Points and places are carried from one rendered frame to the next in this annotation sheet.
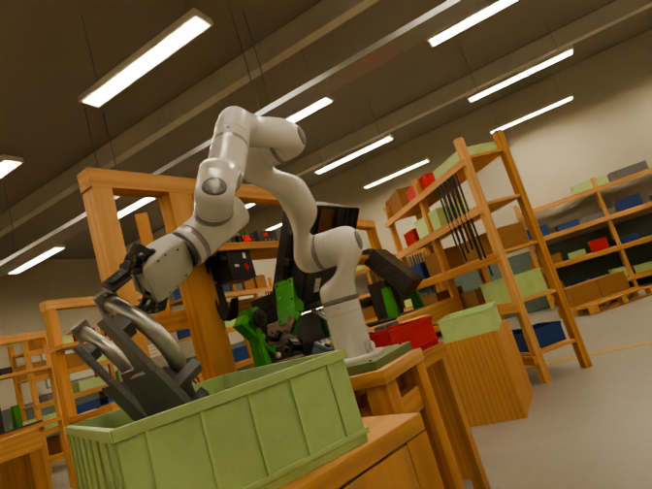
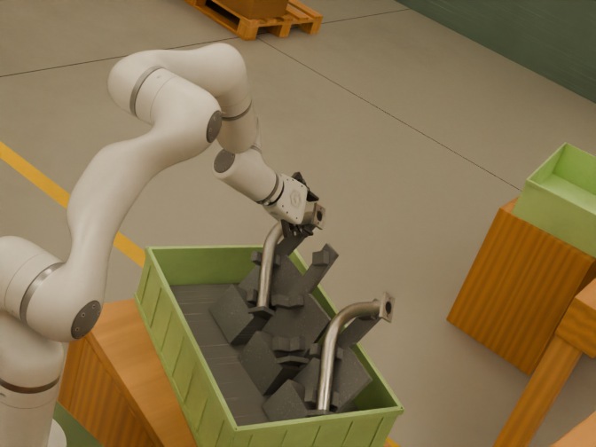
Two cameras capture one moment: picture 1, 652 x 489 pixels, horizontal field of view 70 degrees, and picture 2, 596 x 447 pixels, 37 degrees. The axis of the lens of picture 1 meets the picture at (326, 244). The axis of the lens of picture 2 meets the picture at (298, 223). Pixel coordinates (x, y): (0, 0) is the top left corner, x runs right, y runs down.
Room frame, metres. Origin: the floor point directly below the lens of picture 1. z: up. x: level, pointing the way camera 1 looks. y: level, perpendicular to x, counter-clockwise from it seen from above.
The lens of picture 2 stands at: (2.71, 0.42, 2.22)
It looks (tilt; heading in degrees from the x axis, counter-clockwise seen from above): 30 degrees down; 182
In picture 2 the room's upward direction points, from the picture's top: 19 degrees clockwise
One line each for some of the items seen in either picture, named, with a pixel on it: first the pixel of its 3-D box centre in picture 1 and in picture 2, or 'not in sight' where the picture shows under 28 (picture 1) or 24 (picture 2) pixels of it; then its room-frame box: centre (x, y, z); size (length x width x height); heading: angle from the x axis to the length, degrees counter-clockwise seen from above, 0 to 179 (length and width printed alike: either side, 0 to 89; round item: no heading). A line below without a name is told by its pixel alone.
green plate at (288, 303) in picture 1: (290, 300); not in sight; (2.26, 0.24, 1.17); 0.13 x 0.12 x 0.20; 147
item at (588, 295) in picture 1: (602, 292); not in sight; (7.78, -4.04, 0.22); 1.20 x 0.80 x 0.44; 104
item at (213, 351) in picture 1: (240, 281); not in sight; (2.52, 0.51, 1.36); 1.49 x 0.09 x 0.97; 147
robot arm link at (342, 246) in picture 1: (340, 264); (21, 308); (1.52, -0.02, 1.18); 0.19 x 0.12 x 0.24; 70
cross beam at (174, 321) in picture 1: (238, 309); not in sight; (2.56, 0.56, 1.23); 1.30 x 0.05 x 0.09; 147
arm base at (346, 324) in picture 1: (348, 330); (19, 408); (1.54, 0.01, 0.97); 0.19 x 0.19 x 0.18
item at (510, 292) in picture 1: (459, 267); not in sight; (5.36, -1.38, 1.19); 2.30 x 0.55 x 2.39; 15
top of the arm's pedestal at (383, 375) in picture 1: (361, 374); not in sight; (1.54, 0.01, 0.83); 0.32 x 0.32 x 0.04; 61
